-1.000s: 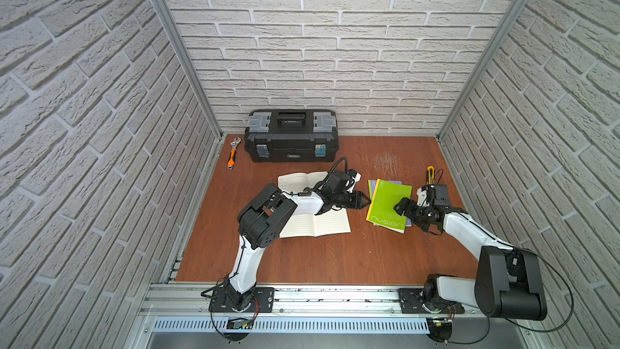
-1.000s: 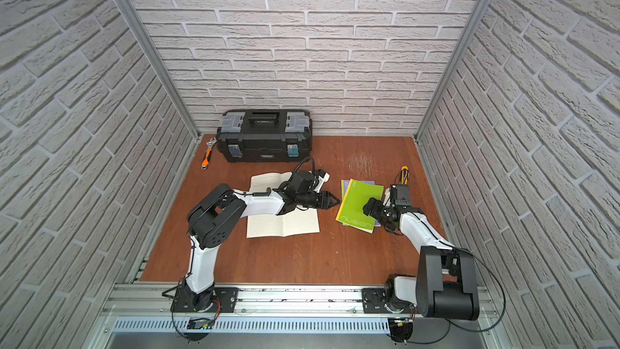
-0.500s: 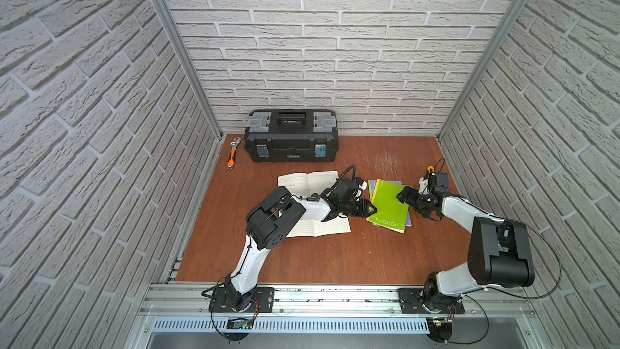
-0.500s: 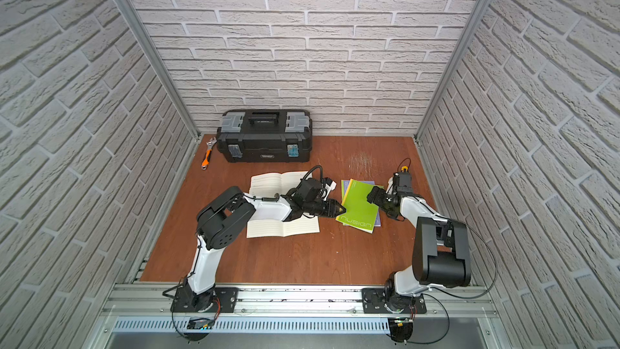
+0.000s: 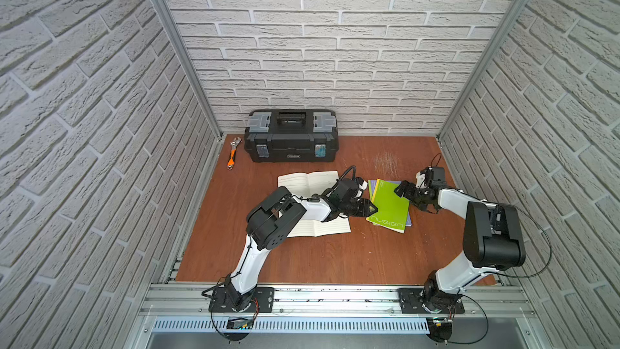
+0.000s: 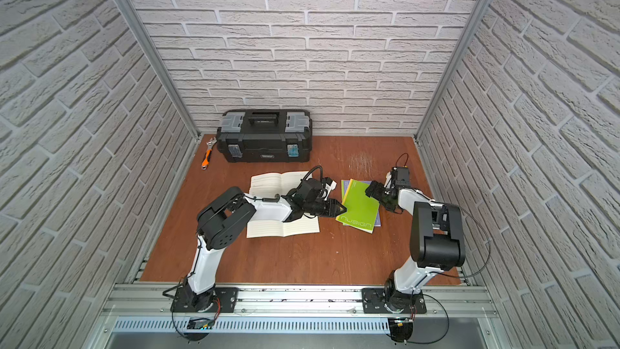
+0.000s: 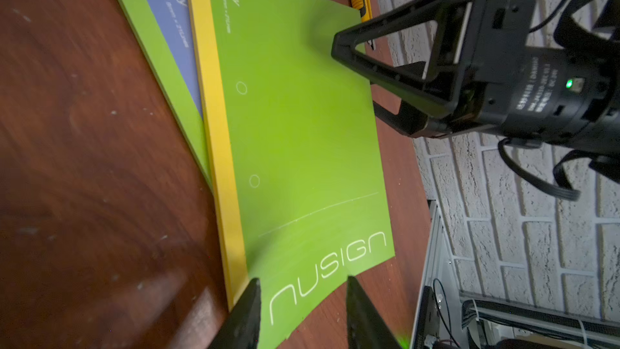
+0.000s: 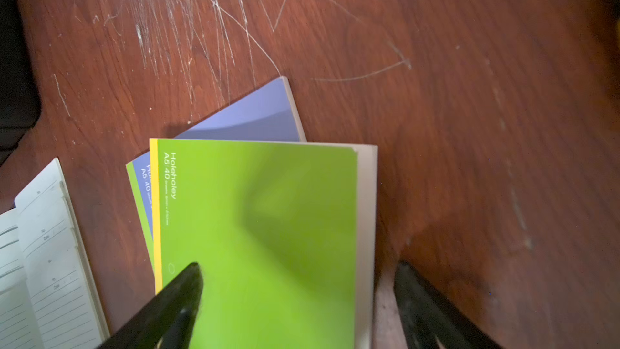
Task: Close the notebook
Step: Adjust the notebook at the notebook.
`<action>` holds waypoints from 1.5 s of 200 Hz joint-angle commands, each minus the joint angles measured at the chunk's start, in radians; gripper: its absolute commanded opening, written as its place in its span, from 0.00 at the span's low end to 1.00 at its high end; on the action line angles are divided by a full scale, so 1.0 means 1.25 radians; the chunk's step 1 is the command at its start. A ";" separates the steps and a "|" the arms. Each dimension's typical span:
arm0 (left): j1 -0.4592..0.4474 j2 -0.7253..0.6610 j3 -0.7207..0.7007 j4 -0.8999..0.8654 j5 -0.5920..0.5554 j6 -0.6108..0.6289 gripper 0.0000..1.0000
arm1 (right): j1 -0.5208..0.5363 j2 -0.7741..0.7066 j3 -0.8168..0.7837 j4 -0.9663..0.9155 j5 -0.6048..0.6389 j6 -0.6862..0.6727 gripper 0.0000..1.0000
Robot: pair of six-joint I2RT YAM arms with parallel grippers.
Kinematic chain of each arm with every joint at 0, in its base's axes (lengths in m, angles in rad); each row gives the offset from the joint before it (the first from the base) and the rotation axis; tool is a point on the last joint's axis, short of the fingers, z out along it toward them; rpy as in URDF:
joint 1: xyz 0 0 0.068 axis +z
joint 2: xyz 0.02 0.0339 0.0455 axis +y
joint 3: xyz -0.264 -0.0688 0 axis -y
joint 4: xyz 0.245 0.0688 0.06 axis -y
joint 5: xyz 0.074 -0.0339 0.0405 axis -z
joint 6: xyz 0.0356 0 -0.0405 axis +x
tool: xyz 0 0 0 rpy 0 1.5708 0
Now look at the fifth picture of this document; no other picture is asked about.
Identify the large white lined notebook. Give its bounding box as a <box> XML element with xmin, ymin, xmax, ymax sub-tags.
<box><xmin>278</xmin><ymin>171</ymin><xmax>350</xmax><ymax>238</ymax></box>

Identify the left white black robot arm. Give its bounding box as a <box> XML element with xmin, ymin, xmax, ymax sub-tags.
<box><xmin>201</xmin><ymin>177</ymin><xmax>379</xmax><ymax>313</ymax></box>

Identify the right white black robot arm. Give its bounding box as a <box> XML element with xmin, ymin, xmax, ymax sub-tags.
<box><xmin>394</xmin><ymin>166</ymin><xmax>526</xmax><ymax>314</ymax></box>

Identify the black plastic toolbox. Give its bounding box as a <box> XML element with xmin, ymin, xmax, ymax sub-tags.
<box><xmin>242</xmin><ymin>109</ymin><xmax>339</xmax><ymax>163</ymax></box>

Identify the orange handled adjustable wrench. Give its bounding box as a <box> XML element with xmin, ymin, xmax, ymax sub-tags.
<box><xmin>227</xmin><ymin>137</ymin><xmax>242</xmax><ymax>171</ymax></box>

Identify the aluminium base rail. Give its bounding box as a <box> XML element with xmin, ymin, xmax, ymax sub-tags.
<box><xmin>125</xmin><ymin>283</ymin><xmax>551</xmax><ymax>348</ymax></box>

